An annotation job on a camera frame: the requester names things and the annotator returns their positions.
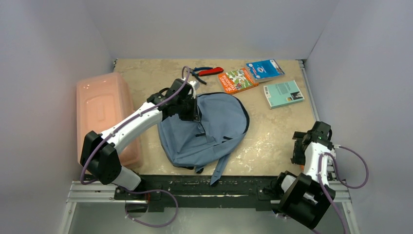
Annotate blue student backpack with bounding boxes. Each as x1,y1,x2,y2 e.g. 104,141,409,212
158,92,250,185

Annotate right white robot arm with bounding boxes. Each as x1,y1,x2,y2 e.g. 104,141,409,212
273,121,336,230

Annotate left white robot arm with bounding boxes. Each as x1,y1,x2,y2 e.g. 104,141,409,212
80,78,200,199

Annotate red utility knife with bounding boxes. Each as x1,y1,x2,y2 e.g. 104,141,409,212
197,67,224,77

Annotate teal paperback book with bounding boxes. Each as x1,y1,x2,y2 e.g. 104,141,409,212
263,80,304,109

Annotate orange green picture book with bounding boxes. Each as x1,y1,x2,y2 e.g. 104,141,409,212
218,68,259,95

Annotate pink plastic storage bin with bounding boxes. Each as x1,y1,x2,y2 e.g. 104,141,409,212
76,72,134,162

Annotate blue paperback book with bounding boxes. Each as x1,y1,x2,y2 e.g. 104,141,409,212
245,59,285,83

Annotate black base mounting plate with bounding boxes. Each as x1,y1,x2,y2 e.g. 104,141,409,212
109,175,281,212

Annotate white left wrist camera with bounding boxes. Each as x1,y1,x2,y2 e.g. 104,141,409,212
188,80,200,93

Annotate blue handled pliers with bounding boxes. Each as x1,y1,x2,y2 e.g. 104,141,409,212
189,67,211,85

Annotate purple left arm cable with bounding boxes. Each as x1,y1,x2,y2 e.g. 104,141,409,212
79,66,179,228

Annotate aluminium frame rail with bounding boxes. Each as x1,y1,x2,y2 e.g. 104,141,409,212
59,180,360,234

